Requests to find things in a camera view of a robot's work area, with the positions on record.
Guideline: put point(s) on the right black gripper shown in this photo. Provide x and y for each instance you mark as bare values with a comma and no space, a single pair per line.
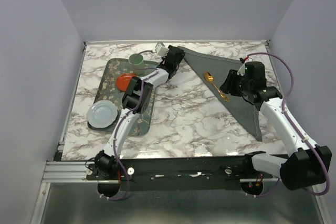
228,85

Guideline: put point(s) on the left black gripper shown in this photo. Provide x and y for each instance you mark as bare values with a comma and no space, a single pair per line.
181,54

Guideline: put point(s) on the grey cloth napkin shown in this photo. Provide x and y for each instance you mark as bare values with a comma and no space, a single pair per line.
220,68

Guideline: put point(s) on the gold spoon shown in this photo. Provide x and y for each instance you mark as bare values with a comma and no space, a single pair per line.
210,79

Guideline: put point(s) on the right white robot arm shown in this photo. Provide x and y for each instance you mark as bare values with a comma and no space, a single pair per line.
307,163

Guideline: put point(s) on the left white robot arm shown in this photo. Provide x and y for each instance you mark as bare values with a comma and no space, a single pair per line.
135,102

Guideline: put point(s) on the pale green cup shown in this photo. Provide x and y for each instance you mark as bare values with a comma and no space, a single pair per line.
137,64

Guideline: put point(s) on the red saucer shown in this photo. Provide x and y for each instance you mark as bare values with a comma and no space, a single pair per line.
123,81

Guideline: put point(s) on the white scalloped plate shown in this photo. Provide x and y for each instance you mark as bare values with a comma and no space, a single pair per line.
102,114

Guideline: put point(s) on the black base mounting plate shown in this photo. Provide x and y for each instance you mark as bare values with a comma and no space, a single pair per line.
193,173

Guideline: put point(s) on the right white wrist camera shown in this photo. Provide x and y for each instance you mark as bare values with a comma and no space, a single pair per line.
241,70

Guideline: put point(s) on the aluminium frame rail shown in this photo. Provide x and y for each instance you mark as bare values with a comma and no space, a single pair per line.
65,172

